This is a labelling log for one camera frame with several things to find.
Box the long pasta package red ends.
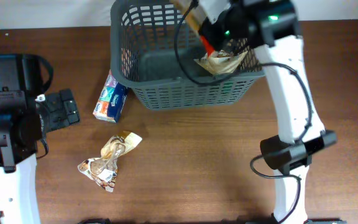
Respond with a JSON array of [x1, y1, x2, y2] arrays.
[[170, 0, 215, 57]]

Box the snack bag beige brown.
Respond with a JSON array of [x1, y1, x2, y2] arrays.
[[194, 50, 248, 76], [78, 131, 142, 192]]

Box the tissue pack multipack box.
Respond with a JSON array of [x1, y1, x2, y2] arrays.
[[93, 71, 129, 123]]

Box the grey plastic shopping basket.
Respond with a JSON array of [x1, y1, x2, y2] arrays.
[[110, 0, 264, 110]]

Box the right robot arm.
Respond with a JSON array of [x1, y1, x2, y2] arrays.
[[196, 0, 337, 223]]

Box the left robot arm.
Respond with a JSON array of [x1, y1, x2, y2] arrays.
[[0, 54, 80, 223]]

